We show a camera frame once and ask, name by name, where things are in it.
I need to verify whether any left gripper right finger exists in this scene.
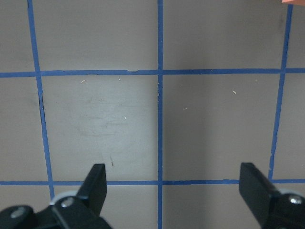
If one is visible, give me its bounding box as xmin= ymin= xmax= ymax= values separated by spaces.
xmin=239 ymin=162 xmax=305 ymax=229

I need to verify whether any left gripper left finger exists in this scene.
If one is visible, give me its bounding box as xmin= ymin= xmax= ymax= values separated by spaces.
xmin=0 ymin=164 xmax=111 ymax=229

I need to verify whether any orange foam cube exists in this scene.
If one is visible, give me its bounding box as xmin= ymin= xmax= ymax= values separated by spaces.
xmin=282 ymin=0 xmax=305 ymax=6

